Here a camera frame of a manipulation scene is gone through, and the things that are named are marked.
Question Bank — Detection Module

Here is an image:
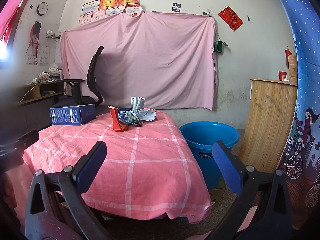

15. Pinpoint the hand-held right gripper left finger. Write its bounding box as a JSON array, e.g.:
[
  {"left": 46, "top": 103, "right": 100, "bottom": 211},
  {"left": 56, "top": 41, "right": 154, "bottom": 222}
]
[{"left": 24, "top": 141, "right": 113, "bottom": 240}]

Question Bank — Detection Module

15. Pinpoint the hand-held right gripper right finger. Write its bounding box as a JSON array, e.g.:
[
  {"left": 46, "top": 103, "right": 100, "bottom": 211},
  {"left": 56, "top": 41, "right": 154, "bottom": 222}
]
[{"left": 212, "top": 141, "right": 293, "bottom": 240}]

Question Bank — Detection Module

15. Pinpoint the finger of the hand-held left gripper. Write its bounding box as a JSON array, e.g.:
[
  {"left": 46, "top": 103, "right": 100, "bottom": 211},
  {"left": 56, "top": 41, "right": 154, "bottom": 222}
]
[{"left": 15, "top": 129, "right": 40, "bottom": 155}]

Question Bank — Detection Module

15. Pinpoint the blue plastic bucket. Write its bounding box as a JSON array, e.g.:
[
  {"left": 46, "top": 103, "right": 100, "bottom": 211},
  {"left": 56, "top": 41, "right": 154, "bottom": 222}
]
[{"left": 179, "top": 121, "right": 240, "bottom": 190}]

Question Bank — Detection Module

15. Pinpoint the red pouch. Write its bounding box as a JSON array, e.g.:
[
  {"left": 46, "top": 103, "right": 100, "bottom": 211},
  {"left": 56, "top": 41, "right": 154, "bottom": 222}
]
[{"left": 108, "top": 105, "right": 130, "bottom": 132}]

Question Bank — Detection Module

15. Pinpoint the blue green printed packet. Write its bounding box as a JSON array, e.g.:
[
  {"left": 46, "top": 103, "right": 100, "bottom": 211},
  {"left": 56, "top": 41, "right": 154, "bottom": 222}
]
[{"left": 117, "top": 108, "right": 139, "bottom": 125}]

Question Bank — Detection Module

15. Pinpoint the white wrapper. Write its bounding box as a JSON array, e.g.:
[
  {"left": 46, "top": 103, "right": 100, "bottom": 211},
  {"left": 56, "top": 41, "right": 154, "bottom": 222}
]
[{"left": 131, "top": 96, "right": 157, "bottom": 122}]

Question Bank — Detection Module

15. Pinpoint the brown cardboard box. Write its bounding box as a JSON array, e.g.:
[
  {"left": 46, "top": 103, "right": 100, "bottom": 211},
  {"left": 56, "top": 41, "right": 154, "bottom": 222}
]
[{"left": 209, "top": 187, "right": 228, "bottom": 205}]

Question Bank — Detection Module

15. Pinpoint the blue cardboard box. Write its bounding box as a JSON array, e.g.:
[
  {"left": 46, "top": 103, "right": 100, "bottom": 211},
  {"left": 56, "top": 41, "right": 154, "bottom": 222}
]
[{"left": 49, "top": 104, "right": 97, "bottom": 126}]

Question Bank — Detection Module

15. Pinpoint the pink checkered tablecloth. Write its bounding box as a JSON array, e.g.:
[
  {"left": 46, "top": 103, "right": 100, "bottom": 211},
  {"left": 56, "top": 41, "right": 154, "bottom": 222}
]
[{"left": 15, "top": 110, "right": 213, "bottom": 224}]

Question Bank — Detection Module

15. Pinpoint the wooden cabinet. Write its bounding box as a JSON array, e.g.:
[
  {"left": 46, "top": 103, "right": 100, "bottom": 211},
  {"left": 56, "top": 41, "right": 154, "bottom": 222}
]
[{"left": 239, "top": 78, "right": 298, "bottom": 173}]

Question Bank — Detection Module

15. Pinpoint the stack of papers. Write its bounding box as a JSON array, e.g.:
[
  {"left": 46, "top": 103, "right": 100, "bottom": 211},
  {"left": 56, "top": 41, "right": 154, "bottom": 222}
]
[{"left": 31, "top": 70, "right": 62, "bottom": 84}]

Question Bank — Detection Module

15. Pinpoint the black office chair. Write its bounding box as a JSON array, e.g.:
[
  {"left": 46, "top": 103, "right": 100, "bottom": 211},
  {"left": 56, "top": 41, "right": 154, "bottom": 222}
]
[{"left": 54, "top": 46, "right": 104, "bottom": 110}]

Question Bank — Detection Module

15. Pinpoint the red hanging scarf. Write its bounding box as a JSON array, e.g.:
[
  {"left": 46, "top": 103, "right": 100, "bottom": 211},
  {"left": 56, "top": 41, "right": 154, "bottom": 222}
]
[{"left": 25, "top": 21, "right": 42, "bottom": 65}]

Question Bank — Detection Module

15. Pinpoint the red bottle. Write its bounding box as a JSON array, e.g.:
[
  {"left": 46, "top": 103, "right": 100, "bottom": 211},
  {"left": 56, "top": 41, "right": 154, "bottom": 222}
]
[{"left": 285, "top": 46, "right": 293, "bottom": 68}]

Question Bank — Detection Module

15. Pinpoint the red window curtain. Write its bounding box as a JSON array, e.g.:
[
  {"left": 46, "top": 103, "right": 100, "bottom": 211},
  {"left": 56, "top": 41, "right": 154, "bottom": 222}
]
[{"left": 0, "top": 0, "right": 40, "bottom": 43}]

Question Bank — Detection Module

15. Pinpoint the blue printed curtain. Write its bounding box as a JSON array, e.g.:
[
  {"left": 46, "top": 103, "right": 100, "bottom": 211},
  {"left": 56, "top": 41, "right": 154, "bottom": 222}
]
[{"left": 265, "top": 0, "right": 320, "bottom": 215}]

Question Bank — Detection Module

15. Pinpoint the white cable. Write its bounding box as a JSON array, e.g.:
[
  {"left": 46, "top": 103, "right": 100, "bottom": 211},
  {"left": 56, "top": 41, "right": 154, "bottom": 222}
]
[{"left": 16, "top": 84, "right": 35, "bottom": 104}]

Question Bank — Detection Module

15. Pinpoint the wooden wall shelf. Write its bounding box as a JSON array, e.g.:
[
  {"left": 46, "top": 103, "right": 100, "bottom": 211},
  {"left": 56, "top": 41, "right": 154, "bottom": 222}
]
[{"left": 16, "top": 80, "right": 66, "bottom": 105}]

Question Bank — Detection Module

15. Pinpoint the wall calendar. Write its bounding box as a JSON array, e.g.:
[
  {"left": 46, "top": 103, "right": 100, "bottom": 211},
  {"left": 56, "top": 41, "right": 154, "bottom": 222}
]
[{"left": 26, "top": 45, "right": 50, "bottom": 67}]

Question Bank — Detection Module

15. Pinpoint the wire wall rack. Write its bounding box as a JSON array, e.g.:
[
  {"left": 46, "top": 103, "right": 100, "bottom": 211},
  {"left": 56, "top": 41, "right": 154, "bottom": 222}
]
[{"left": 46, "top": 30, "right": 62, "bottom": 40}]

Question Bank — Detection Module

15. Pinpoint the green wall holder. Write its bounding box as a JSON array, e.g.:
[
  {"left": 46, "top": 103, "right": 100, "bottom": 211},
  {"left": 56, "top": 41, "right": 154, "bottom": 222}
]
[{"left": 214, "top": 40, "right": 228, "bottom": 54}]

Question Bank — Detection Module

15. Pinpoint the pink wall sheet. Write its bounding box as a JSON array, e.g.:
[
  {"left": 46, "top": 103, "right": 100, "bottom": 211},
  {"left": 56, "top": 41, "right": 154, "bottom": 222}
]
[{"left": 60, "top": 11, "right": 218, "bottom": 111}]

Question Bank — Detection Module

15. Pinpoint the round wall clock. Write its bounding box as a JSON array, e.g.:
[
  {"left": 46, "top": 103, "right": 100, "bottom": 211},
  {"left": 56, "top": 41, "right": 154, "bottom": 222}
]
[{"left": 36, "top": 2, "right": 48, "bottom": 16}]

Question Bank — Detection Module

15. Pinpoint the red diamond wall poster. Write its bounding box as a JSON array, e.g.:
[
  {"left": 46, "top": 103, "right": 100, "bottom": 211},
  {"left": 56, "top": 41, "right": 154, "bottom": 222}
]
[{"left": 217, "top": 6, "right": 244, "bottom": 32}]

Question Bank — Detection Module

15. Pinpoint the group of wall certificates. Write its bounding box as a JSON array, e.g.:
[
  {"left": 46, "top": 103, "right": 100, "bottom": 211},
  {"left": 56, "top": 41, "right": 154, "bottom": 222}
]
[{"left": 79, "top": 0, "right": 166, "bottom": 27}]

